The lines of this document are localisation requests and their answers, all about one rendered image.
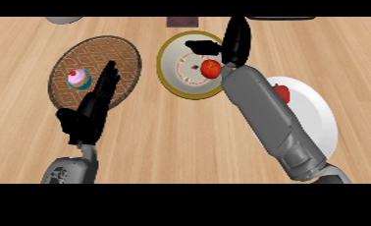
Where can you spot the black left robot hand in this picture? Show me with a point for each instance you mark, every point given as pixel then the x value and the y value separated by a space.
pixel 91 108

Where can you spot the white plate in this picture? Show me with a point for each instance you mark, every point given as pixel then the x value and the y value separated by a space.
pixel 313 115

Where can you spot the white bowl with yellow rim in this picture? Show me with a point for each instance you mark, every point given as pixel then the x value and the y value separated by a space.
pixel 185 72

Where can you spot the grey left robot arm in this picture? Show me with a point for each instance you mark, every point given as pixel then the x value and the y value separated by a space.
pixel 72 167

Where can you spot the grey round object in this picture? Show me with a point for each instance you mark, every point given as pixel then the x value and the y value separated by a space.
pixel 63 20

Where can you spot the pink frosted cupcake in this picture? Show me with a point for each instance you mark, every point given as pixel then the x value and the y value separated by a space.
pixel 78 78

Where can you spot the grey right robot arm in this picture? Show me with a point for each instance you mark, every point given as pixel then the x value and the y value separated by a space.
pixel 275 122

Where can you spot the dark purple rectangular object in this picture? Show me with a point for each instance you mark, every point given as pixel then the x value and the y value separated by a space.
pixel 182 21

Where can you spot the red apple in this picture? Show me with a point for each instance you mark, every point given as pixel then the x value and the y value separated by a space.
pixel 282 93

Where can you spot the brown round patterned placemat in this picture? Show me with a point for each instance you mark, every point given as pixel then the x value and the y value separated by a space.
pixel 94 71

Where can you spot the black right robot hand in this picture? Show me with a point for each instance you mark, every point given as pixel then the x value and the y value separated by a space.
pixel 235 45

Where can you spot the red tomato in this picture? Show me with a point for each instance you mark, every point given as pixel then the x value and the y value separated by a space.
pixel 210 68

